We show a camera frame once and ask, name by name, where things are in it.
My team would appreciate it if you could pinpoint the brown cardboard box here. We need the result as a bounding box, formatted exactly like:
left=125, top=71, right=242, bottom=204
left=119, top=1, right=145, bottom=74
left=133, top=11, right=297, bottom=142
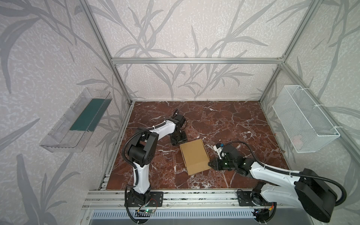
left=180, top=139, right=210, bottom=176

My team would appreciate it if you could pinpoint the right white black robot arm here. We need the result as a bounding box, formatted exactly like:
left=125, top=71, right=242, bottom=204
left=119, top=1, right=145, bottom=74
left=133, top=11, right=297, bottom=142
left=208, top=143, right=338, bottom=223

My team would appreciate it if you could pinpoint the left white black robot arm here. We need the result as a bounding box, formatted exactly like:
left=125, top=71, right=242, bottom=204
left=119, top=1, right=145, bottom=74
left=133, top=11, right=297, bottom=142
left=121, top=112, right=188, bottom=207

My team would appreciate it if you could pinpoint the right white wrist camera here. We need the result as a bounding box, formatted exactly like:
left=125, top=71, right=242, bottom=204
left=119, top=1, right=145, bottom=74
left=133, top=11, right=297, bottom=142
left=213, top=143, right=225, bottom=159

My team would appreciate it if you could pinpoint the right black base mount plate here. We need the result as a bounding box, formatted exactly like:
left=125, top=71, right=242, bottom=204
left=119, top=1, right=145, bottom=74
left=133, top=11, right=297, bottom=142
left=236, top=189, right=273, bottom=207

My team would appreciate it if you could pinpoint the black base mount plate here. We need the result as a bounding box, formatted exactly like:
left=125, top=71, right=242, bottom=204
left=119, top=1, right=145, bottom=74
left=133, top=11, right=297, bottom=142
left=236, top=189, right=273, bottom=207
left=125, top=190, right=164, bottom=207

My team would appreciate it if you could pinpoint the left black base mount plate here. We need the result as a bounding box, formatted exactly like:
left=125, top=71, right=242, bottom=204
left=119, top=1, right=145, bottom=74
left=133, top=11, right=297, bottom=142
left=125, top=190, right=164, bottom=207

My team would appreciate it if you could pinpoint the white wire mesh basket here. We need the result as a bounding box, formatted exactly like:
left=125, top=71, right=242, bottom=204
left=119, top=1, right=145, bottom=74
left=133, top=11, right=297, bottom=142
left=272, top=85, right=340, bottom=153

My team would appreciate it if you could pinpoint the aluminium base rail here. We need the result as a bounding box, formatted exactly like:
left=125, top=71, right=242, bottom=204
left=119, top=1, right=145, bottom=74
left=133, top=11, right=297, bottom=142
left=81, top=189, right=318, bottom=210

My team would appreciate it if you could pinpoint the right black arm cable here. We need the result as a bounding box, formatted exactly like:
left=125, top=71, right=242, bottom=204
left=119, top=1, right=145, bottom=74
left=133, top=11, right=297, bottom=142
left=223, top=140, right=347, bottom=206

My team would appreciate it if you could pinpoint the clear plastic wall bin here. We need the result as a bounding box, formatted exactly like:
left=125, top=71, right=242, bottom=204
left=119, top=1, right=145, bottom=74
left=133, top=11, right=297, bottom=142
left=40, top=88, right=113, bottom=153

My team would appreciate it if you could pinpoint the aluminium cage frame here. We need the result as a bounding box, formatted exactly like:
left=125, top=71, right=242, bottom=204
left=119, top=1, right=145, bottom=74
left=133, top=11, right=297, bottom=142
left=80, top=0, right=360, bottom=162

